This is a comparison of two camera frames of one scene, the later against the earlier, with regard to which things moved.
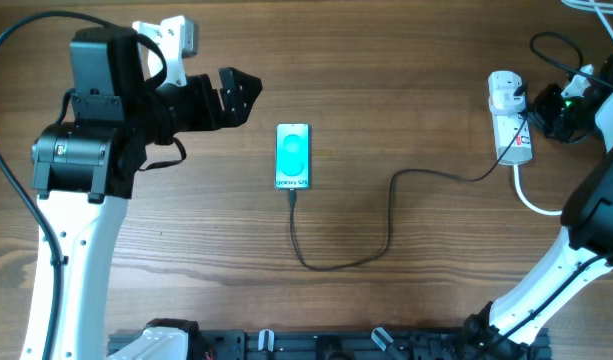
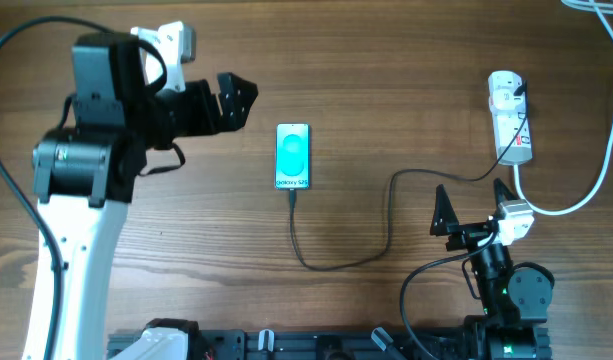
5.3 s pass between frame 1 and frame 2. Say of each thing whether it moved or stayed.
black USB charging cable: stayed
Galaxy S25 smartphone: stayed
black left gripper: stayed
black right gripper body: moved
